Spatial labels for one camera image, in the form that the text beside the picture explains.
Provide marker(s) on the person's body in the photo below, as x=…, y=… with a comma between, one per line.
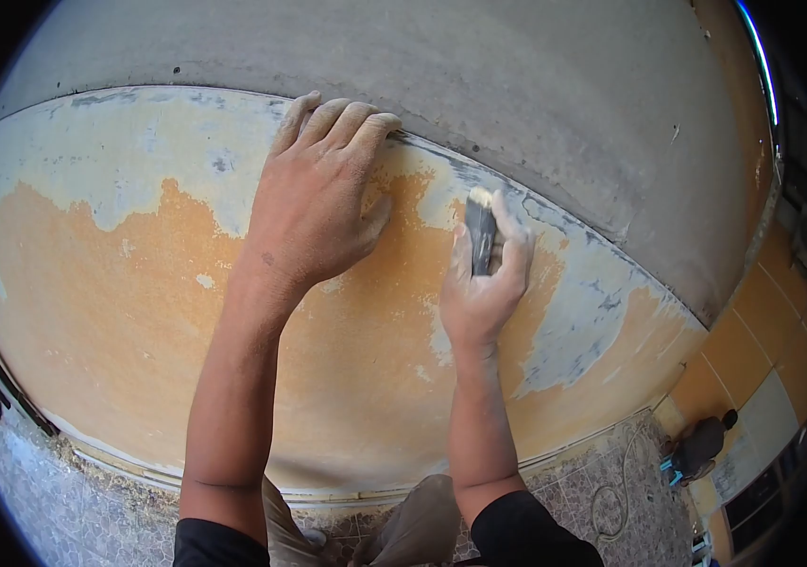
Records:
x=524, y=531

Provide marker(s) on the person's right hand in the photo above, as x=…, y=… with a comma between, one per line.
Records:
x=478, y=305

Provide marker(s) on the person's left index finger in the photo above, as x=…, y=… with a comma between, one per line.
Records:
x=379, y=134

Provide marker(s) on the person's right index finger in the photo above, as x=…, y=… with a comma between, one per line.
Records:
x=515, y=237

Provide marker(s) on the person's left hand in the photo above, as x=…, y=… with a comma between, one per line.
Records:
x=304, y=212

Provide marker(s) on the person's left ring finger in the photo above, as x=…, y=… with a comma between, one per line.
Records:
x=324, y=120

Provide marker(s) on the person's left thumb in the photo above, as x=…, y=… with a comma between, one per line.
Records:
x=377, y=220

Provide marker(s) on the person's right thumb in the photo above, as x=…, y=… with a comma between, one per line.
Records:
x=461, y=251

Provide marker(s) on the person's left middle finger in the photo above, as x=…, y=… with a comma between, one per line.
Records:
x=352, y=124

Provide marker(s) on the person's left little finger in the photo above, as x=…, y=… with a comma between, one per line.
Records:
x=296, y=120

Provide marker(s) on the person's legs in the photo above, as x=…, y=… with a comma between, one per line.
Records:
x=410, y=524

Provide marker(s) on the dark paint scraper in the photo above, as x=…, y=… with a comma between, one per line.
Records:
x=481, y=230

